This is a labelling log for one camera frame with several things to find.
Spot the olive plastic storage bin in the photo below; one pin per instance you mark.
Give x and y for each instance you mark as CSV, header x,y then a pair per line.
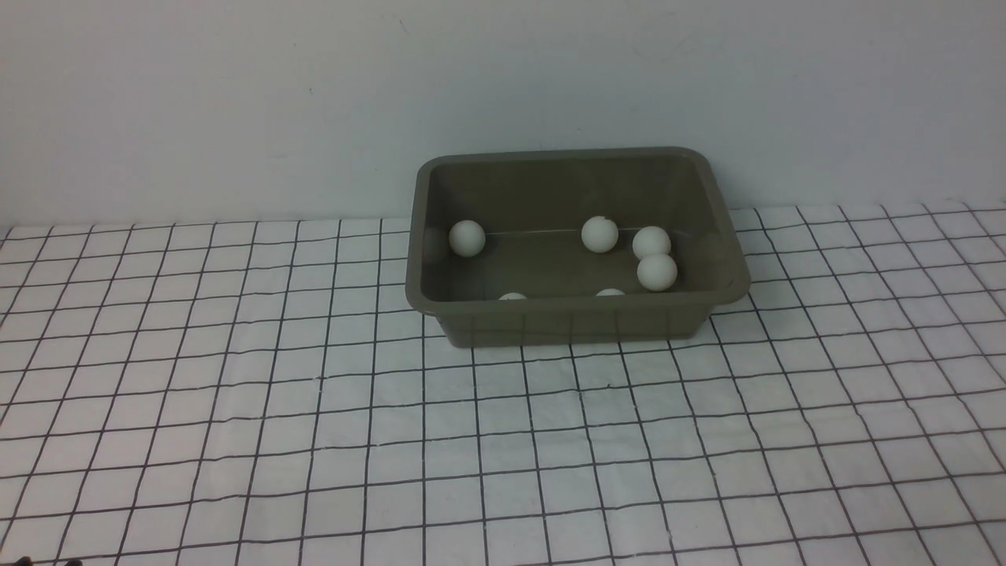
x,y
532,206

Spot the white checkered table cloth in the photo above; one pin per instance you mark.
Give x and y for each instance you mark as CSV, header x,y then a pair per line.
x,y
259,393

